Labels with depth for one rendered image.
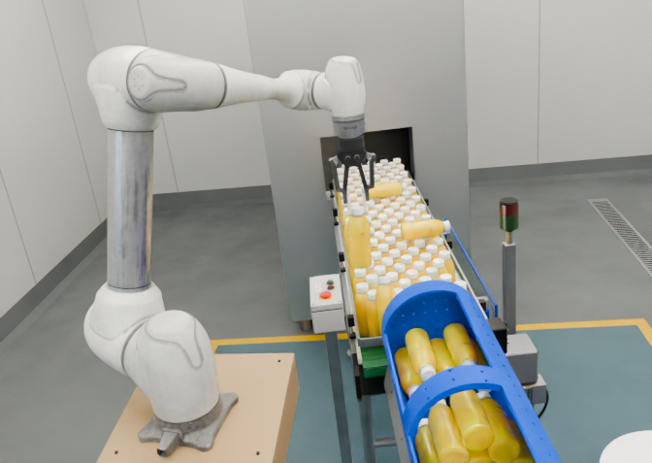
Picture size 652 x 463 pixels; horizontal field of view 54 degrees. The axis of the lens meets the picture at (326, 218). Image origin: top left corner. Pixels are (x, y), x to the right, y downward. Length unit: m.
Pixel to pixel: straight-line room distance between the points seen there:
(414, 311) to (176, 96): 0.90
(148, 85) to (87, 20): 5.06
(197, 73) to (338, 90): 0.50
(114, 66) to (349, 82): 0.61
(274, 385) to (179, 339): 0.33
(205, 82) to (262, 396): 0.76
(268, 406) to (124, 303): 0.41
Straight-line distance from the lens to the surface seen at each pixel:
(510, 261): 2.30
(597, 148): 6.28
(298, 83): 1.77
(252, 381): 1.66
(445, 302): 1.80
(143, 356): 1.44
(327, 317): 1.99
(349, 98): 1.71
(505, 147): 6.08
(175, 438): 1.51
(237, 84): 1.41
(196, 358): 1.42
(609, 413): 3.34
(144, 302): 1.54
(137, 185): 1.47
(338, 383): 2.22
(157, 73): 1.29
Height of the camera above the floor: 2.06
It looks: 22 degrees down
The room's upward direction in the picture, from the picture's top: 7 degrees counter-clockwise
